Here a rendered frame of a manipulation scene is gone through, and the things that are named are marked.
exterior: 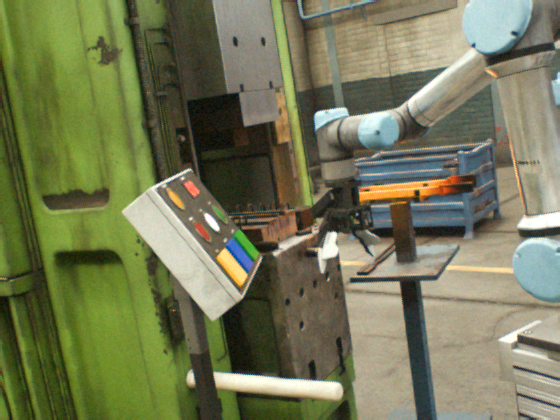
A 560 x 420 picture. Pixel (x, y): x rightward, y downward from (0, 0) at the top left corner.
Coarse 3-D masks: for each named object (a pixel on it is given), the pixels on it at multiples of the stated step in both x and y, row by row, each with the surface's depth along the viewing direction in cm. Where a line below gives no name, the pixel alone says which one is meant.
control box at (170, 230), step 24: (168, 192) 135; (192, 192) 150; (144, 216) 131; (168, 216) 131; (192, 216) 139; (216, 216) 154; (168, 240) 131; (192, 240) 131; (216, 240) 142; (168, 264) 132; (192, 264) 132; (216, 264) 132; (192, 288) 133; (216, 288) 132; (240, 288) 135; (216, 312) 133
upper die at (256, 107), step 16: (224, 96) 190; (240, 96) 188; (256, 96) 195; (272, 96) 202; (192, 112) 196; (208, 112) 194; (224, 112) 191; (240, 112) 188; (256, 112) 194; (272, 112) 202; (192, 128) 198; (208, 128) 195; (224, 128) 192
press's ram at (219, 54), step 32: (192, 0) 182; (224, 0) 184; (256, 0) 198; (192, 32) 185; (224, 32) 183; (256, 32) 197; (192, 64) 187; (224, 64) 182; (256, 64) 196; (192, 96) 189
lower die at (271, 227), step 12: (240, 216) 208; (252, 216) 206; (264, 216) 204; (276, 216) 201; (288, 216) 207; (252, 228) 195; (264, 228) 195; (276, 228) 200; (288, 228) 206; (252, 240) 196; (264, 240) 194; (276, 240) 200
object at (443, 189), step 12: (360, 192) 231; (372, 192) 228; (384, 192) 225; (396, 192) 223; (408, 192) 222; (420, 192) 220; (432, 192) 218; (444, 192) 217; (456, 192) 215; (468, 192) 213
